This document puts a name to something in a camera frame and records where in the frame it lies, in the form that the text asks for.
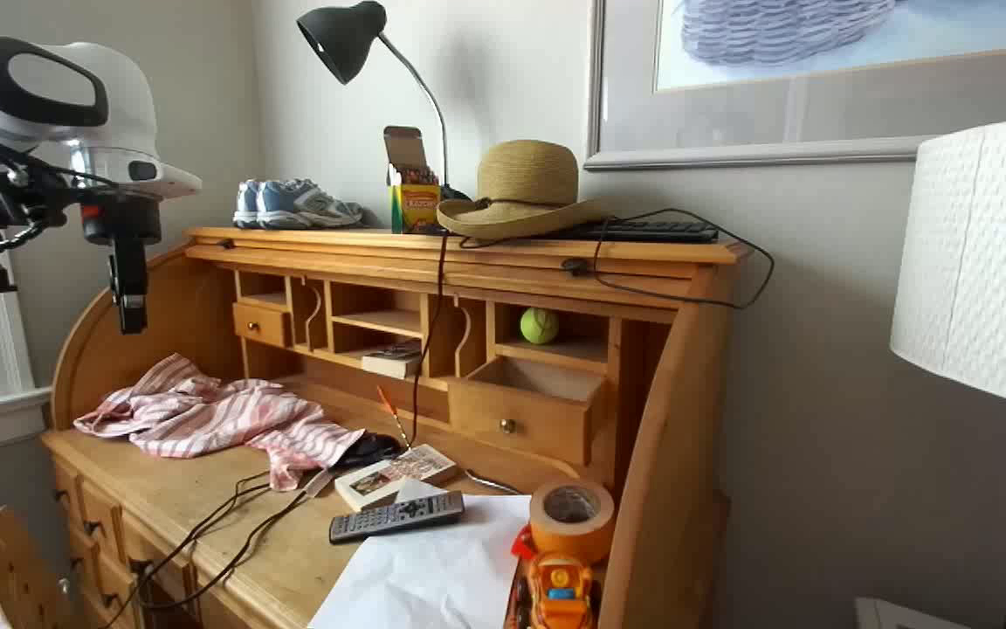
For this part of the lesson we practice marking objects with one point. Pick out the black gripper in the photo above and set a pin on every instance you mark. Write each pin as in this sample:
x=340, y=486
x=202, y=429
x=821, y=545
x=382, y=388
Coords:
x=127, y=225

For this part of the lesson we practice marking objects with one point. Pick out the small wooden drawer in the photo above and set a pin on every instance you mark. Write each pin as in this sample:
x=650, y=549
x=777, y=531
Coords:
x=262, y=323
x=530, y=407

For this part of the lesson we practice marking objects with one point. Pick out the orange masking tape roll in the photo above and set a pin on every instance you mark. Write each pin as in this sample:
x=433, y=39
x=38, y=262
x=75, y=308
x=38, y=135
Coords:
x=574, y=520

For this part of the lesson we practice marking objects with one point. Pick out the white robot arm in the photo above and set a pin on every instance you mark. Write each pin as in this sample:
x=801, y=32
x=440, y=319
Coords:
x=77, y=130

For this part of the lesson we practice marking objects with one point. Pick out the pair of blue sneakers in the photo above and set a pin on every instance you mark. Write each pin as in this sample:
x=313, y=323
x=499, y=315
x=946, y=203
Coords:
x=296, y=203

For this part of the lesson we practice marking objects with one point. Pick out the red striped white cloth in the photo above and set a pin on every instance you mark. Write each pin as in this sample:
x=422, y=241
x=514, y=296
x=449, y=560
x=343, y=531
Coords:
x=176, y=409

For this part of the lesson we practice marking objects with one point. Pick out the wooden roll-top desk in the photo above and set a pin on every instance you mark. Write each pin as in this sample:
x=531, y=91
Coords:
x=641, y=315

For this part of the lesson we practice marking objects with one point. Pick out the open yellow green box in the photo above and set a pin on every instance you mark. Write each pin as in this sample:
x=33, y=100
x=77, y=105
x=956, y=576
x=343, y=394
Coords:
x=411, y=183

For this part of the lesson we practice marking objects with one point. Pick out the small photo book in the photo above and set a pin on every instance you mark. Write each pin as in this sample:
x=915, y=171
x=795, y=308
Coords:
x=382, y=479

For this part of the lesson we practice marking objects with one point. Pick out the wooden chair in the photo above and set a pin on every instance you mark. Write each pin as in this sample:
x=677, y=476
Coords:
x=31, y=588

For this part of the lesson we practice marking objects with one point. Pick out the straw sun hat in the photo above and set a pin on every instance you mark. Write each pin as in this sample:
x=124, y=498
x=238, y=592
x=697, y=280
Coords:
x=524, y=192

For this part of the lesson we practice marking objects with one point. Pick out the green tennis ball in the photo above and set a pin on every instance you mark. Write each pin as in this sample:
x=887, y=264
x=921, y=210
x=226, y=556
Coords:
x=538, y=328

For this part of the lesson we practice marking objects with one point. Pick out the black remote control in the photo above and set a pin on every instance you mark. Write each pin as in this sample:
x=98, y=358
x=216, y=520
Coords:
x=423, y=513

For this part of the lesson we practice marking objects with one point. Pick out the white paper sheet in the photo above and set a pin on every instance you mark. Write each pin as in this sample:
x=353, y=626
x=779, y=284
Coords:
x=433, y=577

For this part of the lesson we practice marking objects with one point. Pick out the black keyboard on desk top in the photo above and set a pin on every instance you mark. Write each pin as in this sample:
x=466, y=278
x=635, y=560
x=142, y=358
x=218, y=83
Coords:
x=672, y=234

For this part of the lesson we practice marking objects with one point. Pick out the orange toy truck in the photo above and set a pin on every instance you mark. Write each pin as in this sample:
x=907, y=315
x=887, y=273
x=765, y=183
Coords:
x=549, y=592

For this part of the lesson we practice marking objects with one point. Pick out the white floor lamp shade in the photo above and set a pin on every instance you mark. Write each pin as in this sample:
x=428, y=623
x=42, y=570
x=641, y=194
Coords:
x=953, y=284

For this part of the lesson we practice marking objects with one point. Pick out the orange handled tool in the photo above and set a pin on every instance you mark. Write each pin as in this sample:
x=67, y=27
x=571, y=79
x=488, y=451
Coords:
x=394, y=413

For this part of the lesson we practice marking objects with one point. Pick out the framed wall picture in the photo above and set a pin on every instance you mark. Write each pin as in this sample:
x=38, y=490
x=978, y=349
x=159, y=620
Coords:
x=787, y=83

